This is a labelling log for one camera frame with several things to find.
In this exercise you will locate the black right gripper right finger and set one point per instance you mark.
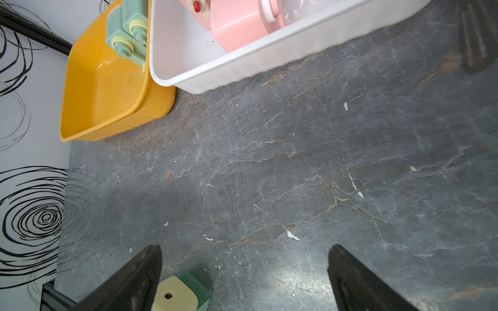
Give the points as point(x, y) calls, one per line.
point(356, 287)

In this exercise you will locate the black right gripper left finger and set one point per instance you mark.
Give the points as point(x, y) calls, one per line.
point(133, 287)

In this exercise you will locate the yellow plastic storage tray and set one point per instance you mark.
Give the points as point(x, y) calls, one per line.
point(104, 93)

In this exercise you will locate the white plastic storage tray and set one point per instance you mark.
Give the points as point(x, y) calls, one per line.
point(184, 55)

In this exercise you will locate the black corner frame post left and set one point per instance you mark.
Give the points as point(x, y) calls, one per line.
point(13, 21)

